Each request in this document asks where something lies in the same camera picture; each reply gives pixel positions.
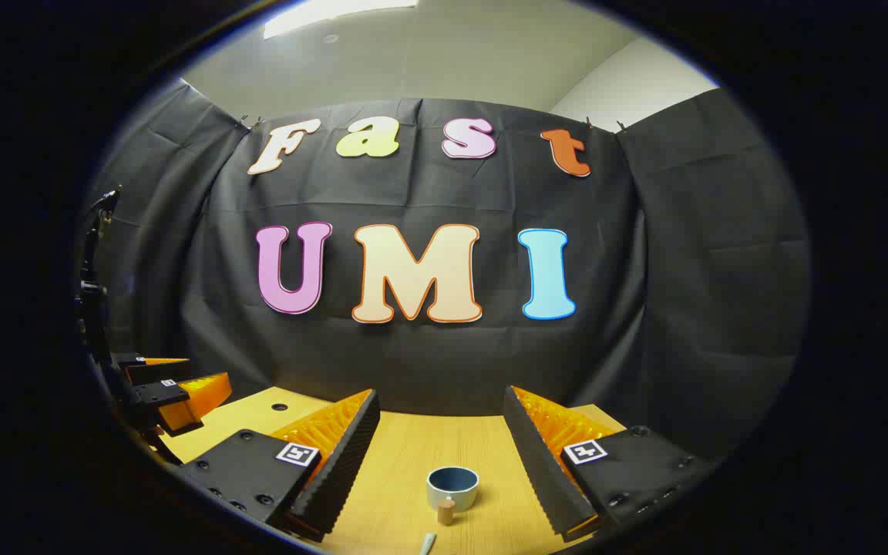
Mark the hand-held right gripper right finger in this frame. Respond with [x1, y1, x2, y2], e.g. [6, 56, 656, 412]
[503, 385, 722, 542]

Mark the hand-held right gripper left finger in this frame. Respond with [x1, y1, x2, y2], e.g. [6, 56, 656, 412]
[182, 388, 381, 543]

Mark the pale green cup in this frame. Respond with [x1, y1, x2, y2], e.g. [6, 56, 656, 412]
[426, 466, 481, 526]

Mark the wooden desktop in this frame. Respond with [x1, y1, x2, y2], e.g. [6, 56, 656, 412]
[159, 385, 630, 555]

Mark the black backdrop cloth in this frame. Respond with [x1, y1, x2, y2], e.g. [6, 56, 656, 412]
[78, 77, 811, 463]

